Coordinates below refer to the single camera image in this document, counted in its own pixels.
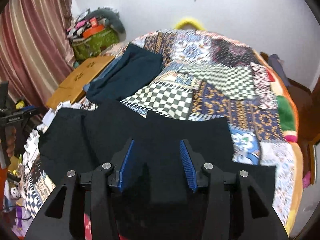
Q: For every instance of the black pants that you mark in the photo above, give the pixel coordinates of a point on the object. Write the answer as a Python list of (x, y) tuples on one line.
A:
[(157, 203)]

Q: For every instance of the patchwork patterned bedspread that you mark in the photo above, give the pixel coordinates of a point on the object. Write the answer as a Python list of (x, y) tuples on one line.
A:
[(204, 76)]

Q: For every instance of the yellow curved object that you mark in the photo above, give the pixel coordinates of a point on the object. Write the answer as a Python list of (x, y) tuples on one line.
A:
[(189, 22)]

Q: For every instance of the pink slipper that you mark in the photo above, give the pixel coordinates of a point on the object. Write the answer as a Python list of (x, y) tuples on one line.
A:
[(307, 180)]

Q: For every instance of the wooden board with paw cutouts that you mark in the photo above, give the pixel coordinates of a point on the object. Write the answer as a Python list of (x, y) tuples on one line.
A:
[(71, 88)]

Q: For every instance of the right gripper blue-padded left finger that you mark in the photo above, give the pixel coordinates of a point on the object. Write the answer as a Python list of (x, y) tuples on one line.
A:
[(123, 165)]

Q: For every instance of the green patterned bag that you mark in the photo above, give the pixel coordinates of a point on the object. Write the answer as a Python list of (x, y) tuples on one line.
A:
[(95, 44)]

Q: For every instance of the blue denim garment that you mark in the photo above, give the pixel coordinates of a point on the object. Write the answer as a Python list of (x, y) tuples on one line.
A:
[(105, 71)]

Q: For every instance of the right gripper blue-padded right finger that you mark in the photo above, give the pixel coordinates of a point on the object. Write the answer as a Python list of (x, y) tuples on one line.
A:
[(192, 164)]

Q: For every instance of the striped pink curtain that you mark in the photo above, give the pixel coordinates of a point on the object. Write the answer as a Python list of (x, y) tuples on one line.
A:
[(35, 53)]

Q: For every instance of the left hand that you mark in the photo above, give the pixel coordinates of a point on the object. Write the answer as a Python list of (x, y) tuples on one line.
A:
[(11, 138)]

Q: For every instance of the orange box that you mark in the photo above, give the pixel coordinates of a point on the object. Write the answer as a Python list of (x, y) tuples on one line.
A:
[(92, 30)]

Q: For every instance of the orange yellow fleece blanket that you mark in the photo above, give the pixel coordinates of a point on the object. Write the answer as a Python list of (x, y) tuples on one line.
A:
[(289, 124)]

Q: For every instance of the grey plush toy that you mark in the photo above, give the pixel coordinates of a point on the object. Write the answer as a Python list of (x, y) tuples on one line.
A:
[(111, 18)]

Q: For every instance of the dark teal folded garment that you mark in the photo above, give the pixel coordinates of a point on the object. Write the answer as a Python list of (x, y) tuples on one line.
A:
[(136, 69)]

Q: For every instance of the purple grey bag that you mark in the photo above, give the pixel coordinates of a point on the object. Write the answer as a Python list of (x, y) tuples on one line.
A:
[(277, 65)]

